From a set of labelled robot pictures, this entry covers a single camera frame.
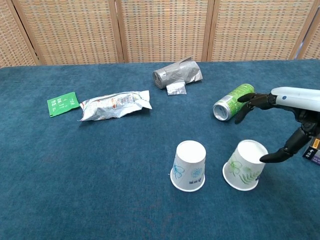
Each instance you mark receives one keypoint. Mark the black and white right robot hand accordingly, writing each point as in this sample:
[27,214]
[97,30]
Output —
[292,98]

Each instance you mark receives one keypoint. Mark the white paper cup green leaves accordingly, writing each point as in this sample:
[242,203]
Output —
[243,167]

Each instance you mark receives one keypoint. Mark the white paper cup blue flowers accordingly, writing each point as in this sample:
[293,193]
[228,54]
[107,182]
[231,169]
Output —
[188,167]

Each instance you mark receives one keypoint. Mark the black cigarette box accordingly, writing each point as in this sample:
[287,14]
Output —
[312,152]

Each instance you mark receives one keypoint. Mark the green drink can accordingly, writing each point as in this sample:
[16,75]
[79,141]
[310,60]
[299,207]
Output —
[228,103]

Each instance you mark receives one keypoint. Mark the grey trash bag roll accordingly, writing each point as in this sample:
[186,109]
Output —
[175,75]

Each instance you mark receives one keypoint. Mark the woven bamboo folding screen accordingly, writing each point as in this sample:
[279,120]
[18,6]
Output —
[162,30]

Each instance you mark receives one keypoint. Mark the crumpled silver snack bag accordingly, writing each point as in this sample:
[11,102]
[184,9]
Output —
[112,106]

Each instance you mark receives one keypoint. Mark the blue carpet table mat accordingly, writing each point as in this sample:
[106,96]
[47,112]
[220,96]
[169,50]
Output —
[100,175]

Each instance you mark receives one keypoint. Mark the green sachet packet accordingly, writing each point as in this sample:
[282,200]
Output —
[62,103]

